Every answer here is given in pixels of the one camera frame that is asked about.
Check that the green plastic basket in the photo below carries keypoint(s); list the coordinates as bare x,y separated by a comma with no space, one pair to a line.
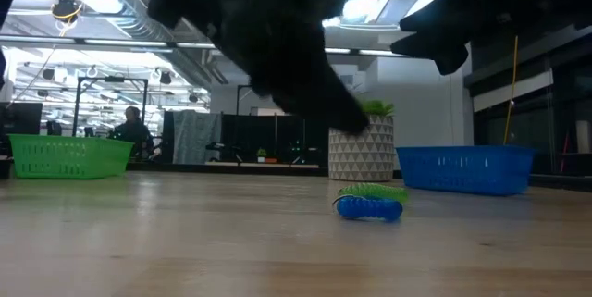
69,156

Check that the black monitor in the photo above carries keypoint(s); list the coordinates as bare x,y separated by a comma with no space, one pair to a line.
20,119

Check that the long ceiling light bar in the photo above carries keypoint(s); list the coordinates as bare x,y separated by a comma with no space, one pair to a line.
125,42
370,51

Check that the grey cloth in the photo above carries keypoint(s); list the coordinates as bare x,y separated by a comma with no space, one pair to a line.
196,137

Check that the red pole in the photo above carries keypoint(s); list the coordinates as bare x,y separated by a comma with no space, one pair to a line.
563,153

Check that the blue plastic basket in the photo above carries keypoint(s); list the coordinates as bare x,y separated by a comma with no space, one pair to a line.
467,169

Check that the white horizontal panel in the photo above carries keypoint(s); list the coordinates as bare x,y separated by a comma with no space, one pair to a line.
513,90

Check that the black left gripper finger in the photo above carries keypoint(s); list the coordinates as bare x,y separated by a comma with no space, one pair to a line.
328,102

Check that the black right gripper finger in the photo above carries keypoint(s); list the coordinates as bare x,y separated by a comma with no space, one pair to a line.
439,19
439,47

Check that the silver ventilation duct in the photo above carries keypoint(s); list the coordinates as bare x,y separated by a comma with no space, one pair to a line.
139,24

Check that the white patterned pot with plant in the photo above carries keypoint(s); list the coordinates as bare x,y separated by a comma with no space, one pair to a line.
365,153

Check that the black partition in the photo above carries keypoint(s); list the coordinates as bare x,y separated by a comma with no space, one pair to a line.
250,137

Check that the black ceiling spotlight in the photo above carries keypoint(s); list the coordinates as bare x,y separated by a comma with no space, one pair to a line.
165,77
48,73

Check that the person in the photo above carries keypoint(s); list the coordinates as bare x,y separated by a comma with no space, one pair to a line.
134,132

